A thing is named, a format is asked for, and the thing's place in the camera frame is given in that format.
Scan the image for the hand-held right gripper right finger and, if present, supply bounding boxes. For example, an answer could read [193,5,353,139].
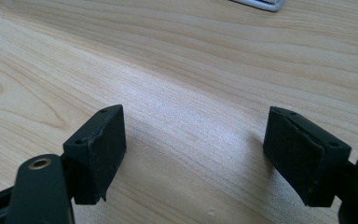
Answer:
[262,105,352,208]

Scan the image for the white wire two-tier shelf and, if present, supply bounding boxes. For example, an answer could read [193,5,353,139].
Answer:
[228,0,287,13]

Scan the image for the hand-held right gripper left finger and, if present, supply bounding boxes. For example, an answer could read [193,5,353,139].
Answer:
[62,104,128,206]

